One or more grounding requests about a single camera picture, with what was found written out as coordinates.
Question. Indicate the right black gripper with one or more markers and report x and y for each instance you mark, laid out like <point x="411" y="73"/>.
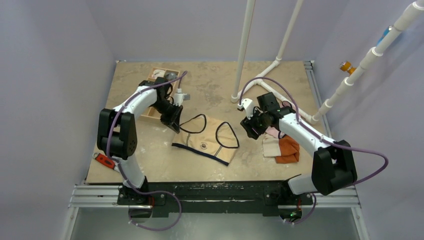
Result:
<point x="250" y="125"/>

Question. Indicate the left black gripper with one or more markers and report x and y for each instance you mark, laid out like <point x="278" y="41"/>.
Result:
<point x="173" y="121"/>

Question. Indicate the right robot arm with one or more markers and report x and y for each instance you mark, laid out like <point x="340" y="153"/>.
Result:
<point x="333" y="165"/>

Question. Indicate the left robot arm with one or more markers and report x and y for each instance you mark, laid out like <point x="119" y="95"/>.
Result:
<point x="117" y="131"/>

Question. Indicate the orange white underwear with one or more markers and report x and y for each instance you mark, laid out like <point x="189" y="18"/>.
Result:
<point x="284" y="150"/>

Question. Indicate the rolled grey underwear in tray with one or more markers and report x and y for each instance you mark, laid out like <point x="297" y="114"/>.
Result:
<point x="170" y="76"/>

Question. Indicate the rolled white underwear in tray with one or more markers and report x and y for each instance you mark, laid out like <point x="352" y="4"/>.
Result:
<point x="158" y="73"/>

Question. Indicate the wooden compartment tray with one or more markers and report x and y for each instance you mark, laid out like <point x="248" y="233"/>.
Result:
<point x="151" y="114"/>

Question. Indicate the orange valve fitting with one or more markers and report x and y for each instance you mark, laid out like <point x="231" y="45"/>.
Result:
<point x="347" y="67"/>

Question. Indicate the blue clip on pipe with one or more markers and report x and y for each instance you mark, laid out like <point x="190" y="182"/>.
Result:
<point x="385" y="32"/>

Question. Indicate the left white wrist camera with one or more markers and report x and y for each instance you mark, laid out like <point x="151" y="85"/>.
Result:
<point x="179" y="97"/>

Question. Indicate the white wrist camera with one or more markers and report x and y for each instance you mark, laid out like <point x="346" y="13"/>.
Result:
<point x="248" y="106"/>
<point x="179" y="97"/>

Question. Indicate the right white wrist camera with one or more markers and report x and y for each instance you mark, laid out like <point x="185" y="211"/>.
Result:
<point x="248" y="106"/>

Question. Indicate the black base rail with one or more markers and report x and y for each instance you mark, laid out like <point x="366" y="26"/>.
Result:
<point x="270" y="198"/>

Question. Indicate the red handled clamp tool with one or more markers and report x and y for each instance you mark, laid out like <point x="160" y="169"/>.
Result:
<point x="105" y="161"/>

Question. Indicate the white PVC pipe on wall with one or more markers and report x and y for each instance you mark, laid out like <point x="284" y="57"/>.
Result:
<point x="409" y="15"/>

